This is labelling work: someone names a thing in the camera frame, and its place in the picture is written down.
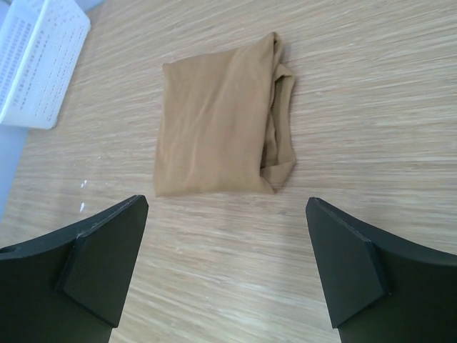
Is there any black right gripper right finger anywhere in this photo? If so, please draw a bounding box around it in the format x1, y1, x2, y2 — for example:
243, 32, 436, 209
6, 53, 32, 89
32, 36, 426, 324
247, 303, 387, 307
306, 197, 456, 342

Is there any tan ribbed tank top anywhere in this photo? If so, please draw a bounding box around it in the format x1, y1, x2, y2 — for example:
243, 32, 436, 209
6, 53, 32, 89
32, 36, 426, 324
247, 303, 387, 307
154, 32, 296, 197

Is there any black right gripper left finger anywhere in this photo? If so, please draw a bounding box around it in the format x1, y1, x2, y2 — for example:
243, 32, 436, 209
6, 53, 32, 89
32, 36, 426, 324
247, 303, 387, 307
1, 195, 149, 342

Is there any white perforated plastic basket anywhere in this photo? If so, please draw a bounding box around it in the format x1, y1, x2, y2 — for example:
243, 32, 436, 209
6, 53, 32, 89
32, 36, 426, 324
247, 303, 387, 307
1, 1, 91, 129

